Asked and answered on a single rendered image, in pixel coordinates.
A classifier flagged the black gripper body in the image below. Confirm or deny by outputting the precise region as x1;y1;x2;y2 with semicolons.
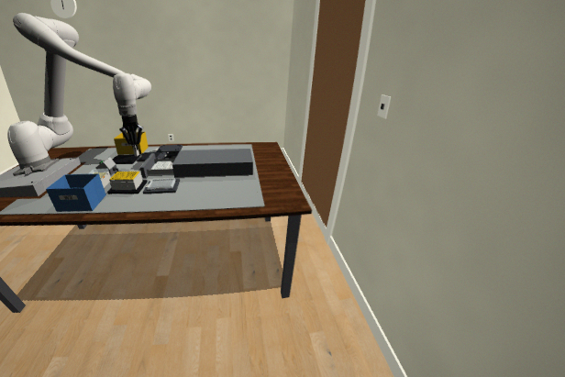
122;115;138;132

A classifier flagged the grey bench mat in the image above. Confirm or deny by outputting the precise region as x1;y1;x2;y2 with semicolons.
0;144;265;215

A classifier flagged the blue open-top bin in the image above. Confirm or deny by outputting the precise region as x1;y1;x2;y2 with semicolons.
46;173;106;212

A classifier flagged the yellow open-top bin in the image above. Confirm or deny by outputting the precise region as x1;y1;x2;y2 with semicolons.
114;132;148;155

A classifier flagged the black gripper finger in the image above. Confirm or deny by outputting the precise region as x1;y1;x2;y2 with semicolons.
131;125;143;156
119;126;136;156

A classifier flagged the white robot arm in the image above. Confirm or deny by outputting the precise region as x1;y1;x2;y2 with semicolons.
7;13;151;176

